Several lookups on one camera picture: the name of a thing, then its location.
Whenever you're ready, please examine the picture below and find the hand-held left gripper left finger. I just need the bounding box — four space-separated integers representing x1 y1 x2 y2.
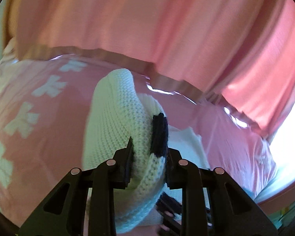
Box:
18 136 134 236

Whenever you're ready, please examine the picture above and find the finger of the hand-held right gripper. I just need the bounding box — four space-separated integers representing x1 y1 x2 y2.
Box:
156 191 183 236

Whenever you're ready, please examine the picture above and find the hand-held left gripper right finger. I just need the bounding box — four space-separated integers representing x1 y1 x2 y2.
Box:
165 149 278 236

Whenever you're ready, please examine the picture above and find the white red navy knit sweater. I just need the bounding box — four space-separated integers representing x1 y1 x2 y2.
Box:
82 68 210 234

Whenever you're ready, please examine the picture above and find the pink blanket with white pattern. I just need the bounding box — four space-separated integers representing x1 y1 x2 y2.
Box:
0 53 278 227

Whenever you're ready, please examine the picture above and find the white bed sheet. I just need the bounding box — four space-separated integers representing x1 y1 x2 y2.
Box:
256 174 295 203

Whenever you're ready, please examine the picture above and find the orange pink curtain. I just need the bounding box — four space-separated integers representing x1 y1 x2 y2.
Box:
5 0 295 138

